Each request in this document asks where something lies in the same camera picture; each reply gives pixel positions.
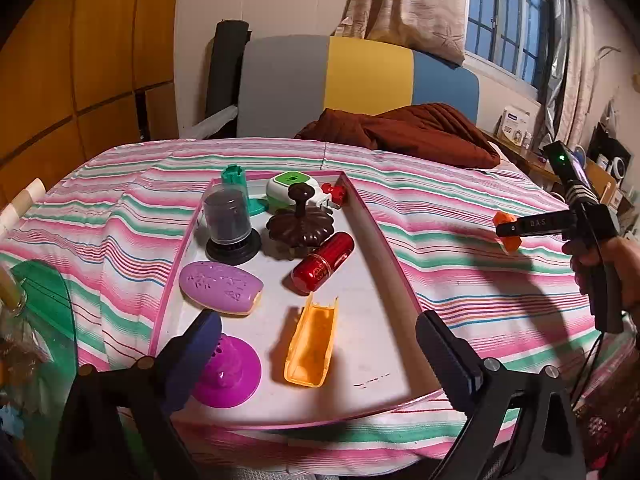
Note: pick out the brown quilt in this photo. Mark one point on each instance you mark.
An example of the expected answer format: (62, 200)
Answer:
(410, 135)

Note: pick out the purple funnel-shaped toy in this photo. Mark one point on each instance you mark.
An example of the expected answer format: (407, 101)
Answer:
(235, 370)

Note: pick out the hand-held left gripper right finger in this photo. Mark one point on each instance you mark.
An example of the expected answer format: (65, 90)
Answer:
(452, 365)

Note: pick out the wooden wardrobe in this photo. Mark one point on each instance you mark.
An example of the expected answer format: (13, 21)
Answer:
(75, 60)

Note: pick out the red metallic cylinder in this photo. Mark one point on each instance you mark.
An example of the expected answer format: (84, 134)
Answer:
(322, 265)

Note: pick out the white green plug-in device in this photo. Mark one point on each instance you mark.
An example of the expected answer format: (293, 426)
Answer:
(287, 185)

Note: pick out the wooden side desk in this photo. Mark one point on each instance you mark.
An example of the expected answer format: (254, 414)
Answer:
(525, 157)

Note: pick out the yellow glass bottle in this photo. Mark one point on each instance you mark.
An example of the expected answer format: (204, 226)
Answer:
(12, 295)

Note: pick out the purple oval soap case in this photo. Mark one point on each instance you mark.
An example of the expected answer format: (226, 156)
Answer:
(220, 285)

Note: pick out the orange plastic case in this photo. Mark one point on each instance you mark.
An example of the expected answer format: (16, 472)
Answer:
(310, 340)

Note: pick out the pink-rimmed white tray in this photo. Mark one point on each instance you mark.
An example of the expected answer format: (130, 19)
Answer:
(370, 320)

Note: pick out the orange building block toy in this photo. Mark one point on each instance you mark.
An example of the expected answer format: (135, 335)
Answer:
(511, 245)

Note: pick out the small red block toy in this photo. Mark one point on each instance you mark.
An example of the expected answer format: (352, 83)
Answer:
(336, 195)

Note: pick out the pink green striped blanket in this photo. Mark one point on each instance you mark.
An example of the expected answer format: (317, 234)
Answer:
(450, 270)

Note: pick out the grey yellow blue headboard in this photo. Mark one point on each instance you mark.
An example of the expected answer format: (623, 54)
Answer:
(280, 85)

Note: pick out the barred window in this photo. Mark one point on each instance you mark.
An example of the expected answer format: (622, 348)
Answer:
(500, 15)

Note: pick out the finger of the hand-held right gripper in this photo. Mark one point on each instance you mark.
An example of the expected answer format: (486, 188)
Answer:
(540, 223)

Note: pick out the beige starfish-print curtain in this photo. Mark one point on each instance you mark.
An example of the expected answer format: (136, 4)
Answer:
(410, 5)

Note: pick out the person's right hand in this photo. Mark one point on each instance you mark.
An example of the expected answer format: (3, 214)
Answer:
(627, 270)

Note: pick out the green glass table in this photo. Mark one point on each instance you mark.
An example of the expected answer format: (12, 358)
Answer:
(45, 290)

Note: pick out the grey bed frame rail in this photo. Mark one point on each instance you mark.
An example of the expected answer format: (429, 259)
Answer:
(215, 122)

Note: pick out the cream bed corner post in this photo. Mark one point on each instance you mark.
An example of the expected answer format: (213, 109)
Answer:
(25, 200)

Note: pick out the green stamp toy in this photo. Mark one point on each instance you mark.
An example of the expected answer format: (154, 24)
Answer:
(234, 176)

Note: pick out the brown flower-shaped lid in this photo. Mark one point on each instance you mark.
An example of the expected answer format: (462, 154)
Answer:
(300, 227)

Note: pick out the pale pink pillow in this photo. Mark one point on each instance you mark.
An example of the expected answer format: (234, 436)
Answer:
(502, 157)

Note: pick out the silver foil curtain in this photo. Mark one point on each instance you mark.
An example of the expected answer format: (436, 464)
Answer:
(555, 60)

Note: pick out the white printed box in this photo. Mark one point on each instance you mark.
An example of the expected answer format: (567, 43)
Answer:
(515, 122)

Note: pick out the pale patterned curtain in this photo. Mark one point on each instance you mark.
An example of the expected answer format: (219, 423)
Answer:
(582, 60)

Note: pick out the black and purple toy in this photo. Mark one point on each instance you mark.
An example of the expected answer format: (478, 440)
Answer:
(227, 220)

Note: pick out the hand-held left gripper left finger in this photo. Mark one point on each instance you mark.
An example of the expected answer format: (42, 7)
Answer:
(192, 355)

